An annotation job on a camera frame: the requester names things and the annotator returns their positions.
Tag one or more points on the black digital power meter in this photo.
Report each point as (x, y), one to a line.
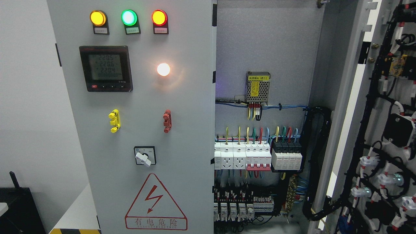
(106, 68)

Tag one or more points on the black surge protector block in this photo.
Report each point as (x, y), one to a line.
(286, 157)

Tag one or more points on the grey cabinet door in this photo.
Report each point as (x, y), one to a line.
(367, 182)
(171, 71)

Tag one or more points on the white socket breaker row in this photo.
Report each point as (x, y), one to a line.
(249, 156)

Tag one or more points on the yellow indicator lamp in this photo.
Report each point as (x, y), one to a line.
(100, 22)

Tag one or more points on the red electric hazard sticker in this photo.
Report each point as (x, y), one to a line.
(154, 208)

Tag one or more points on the brass ground bar right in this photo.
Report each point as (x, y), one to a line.
(291, 194)

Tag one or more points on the red indicator lamp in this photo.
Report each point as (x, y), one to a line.
(160, 22)

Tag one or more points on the black box left corner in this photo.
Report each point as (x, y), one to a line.
(21, 215)

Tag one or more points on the black relay terminal row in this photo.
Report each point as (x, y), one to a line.
(243, 203)

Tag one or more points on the green indicator lamp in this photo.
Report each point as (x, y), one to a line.
(130, 22)

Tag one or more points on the perforated metal power supply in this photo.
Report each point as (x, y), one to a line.
(257, 86)

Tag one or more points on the yellow terminal post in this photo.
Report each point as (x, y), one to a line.
(114, 117)

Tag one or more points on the red terminal post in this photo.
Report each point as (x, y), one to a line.
(167, 121)

